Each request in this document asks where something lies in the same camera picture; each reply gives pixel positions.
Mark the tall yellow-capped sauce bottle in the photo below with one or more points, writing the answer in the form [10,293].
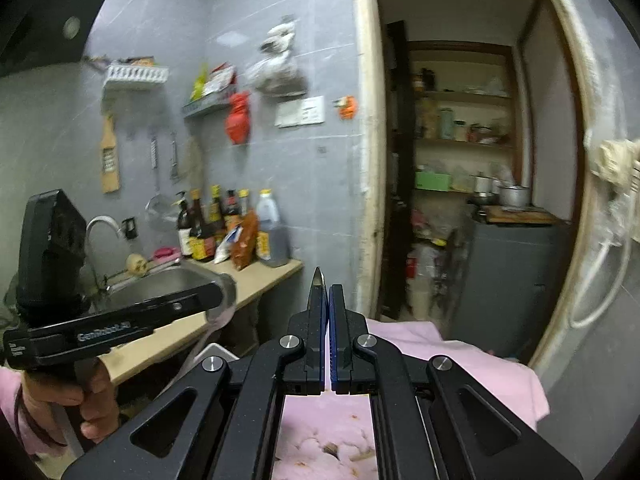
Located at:
[216,210]

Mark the translucent hanging bag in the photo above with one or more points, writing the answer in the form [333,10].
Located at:
[192,160]

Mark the beige kitchen counter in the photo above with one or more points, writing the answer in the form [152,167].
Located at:
[260,275]

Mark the black range hood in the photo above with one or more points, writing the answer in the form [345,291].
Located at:
[40,35]

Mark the orange wall hook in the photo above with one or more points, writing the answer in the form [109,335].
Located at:
[347,107]

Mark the small yellow-capped bottle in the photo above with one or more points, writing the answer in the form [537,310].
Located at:
[243,200]

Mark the beige scrub ball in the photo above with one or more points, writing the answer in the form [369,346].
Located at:
[137,265]

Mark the red and white packet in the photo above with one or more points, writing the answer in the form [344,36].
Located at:
[219,79]

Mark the grey cabinet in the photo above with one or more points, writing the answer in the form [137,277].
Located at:
[510,285]

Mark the dark wooden door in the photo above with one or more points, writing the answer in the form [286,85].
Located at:
[399,160]

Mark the crumpled clear plastic bag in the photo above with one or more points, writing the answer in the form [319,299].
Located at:
[625,215]

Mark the red plastic bag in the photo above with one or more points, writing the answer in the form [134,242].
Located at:
[238,120]

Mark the wooden shelf unit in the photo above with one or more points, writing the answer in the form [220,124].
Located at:
[465,97]

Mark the person's left forearm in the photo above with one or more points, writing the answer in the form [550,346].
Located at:
[12,410]

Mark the yellow-green packet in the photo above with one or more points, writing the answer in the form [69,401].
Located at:
[200,85]

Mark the pink scrub brush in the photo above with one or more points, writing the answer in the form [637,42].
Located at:
[166,254]

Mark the red spice packet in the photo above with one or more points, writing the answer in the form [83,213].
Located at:
[245,245]

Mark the chrome faucet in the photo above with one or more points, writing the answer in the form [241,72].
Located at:
[97,222]

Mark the dark pump bottle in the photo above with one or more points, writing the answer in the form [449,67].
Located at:
[185,230]

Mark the large dark liquid jug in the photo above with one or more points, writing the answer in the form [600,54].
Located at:
[272,230]

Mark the small metal pot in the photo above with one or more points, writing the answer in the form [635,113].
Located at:
[482,185]

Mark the black wall hook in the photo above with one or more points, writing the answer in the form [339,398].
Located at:
[130,228]

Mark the dark bottle red-yellow label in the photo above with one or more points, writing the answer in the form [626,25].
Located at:
[201,240]

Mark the worn door frame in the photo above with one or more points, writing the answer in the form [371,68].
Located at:
[367,160]

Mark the white wall socket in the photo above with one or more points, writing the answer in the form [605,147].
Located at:
[311,110]

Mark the stainless steel sink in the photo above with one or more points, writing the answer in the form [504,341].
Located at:
[165,280]

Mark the pink cloth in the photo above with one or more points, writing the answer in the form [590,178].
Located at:
[490,375]

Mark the red-capped sauce bottle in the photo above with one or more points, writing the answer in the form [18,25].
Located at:
[231,207]

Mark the wooden grater board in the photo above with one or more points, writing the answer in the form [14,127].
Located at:
[110,160]

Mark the clear hanging bag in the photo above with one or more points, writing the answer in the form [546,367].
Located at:
[277,70]

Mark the cream rubber gloves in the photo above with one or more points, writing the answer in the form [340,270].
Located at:
[615,157]

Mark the white light switch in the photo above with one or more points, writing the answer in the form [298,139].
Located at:
[287,114]

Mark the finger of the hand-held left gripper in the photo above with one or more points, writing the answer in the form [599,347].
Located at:
[180,322]
[170,302]

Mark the grey wall shelf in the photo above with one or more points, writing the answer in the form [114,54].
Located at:
[205,106]

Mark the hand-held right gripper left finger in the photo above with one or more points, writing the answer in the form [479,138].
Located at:
[320,355]

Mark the person's left hand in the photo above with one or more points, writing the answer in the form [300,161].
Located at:
[100,405]

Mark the white wall basket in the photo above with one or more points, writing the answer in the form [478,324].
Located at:
[135,76]

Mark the light green canister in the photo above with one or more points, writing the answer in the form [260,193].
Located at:
[446,125]

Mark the metal mesh strainer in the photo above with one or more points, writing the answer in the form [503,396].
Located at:
[159,207]

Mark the green box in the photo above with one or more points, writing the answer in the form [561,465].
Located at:
[432,181]

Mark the wooden cutting board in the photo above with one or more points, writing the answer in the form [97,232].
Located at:
[520,216]

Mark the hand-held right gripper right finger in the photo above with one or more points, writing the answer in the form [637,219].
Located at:
[339,350]

